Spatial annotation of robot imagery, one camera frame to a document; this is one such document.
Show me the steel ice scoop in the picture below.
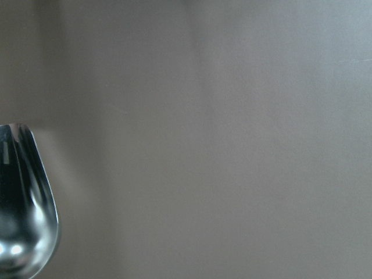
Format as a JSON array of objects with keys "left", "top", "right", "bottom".
[{"left": 1, "top": 123, "right": 60, "bottom": 278}]

